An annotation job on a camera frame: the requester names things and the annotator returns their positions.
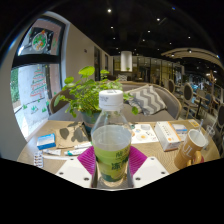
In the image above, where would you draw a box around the grey white chevron cushion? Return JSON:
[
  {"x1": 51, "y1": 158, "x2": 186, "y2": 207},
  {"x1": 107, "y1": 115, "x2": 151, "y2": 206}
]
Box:
[{"x1": 124, "y1": 84, "x2": 168, "y2": 116}]

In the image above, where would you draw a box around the small blue box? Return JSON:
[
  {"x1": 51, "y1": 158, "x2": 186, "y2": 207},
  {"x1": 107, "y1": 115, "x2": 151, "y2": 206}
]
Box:
[{"x1": 36, "y1": 133, "x2": 57, "y2": 151}]

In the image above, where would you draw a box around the small white blue-edged box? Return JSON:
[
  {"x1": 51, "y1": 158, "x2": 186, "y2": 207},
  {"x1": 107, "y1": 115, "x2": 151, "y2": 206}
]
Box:
[{"x1": 172, "y1": 123, "x2": 189, "y2": 135}]

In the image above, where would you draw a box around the silver blister pack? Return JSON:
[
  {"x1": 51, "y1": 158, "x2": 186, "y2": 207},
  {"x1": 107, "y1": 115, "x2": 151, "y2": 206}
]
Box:
[{"x1": 33, "y1": 151, "x2": 45, "y2": 169}]

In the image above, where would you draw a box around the clear green-labelled drink bottle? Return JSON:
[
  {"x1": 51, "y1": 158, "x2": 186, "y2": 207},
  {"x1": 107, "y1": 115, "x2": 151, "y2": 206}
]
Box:
[{"x1": 90, "y1": 89, "x2": 133, "y2": 188}]

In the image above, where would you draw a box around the brown lettered ceramic mug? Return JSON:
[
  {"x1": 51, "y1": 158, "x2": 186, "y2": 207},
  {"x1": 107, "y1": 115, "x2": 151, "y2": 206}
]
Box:
[{"x1": 173, "y1": 128, "x2": 208, "y2": 170}]

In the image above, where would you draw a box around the white ointment tube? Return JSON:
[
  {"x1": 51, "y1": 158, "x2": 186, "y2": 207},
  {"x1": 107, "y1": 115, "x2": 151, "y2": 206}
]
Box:
[{"x1": 64, "y1": 147, "x2": 88, "y2": 157}]

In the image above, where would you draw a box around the grey wood-framed sofa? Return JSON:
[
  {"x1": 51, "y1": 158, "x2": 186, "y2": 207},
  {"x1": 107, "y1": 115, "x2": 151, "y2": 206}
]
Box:
[{"x1": 49, "y1": 81, "x2": 183, "y2": 123}]

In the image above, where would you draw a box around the group of dining chairs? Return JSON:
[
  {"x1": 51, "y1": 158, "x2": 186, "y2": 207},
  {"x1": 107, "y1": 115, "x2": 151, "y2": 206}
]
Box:
[{"x1": 166, "y1": 78, "x2": 224, "y2": 141}]

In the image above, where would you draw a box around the window with festive stickers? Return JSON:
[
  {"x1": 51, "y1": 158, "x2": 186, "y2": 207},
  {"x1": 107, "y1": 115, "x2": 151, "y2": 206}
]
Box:
[{"x1": 9, "y1": 16, "x2": 67, "y2": 139}]

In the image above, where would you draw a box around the group of ceiling spotlights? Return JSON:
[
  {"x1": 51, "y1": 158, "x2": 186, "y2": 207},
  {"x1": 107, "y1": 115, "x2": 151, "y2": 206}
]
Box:
[{"x1": 106, "y1": 6, "x2": 194, "y2": 54}]

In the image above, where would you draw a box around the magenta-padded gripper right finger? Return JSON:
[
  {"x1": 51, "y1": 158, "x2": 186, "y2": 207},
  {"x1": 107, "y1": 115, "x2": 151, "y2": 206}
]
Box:
[{"x1": 127, "y1": 145, "x2": 170, "y2": 190}]

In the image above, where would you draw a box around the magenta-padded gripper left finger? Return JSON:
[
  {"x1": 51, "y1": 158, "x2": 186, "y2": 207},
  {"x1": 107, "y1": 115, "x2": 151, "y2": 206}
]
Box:
[{"x1": 54, "y1": 145, "x2": 99, "y2": 190}]

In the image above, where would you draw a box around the yellow square table sign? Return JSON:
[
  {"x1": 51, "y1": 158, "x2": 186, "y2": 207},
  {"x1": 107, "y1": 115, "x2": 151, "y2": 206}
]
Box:
[{"x1": 187, "y1": 118, "x2": 201, "y2": 129}]

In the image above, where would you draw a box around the white orange-printed carton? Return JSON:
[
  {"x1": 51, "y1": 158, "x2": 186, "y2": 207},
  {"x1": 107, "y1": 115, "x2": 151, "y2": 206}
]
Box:
[{"x1": 153, "y1": 121, "x2": 183, "y2": 152}]

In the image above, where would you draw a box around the white printed pamphlet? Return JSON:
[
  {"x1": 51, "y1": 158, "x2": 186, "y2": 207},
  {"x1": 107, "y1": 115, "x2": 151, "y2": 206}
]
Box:
[{"x1": 129, "y1": 123, "x2": 160, "y2": 145}]

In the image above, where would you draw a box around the green potted plant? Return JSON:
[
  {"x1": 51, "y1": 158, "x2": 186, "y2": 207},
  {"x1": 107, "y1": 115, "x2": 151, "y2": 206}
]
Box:
[{"x1": 53, "y1": 65, "x2": 139, "y2": 134}]

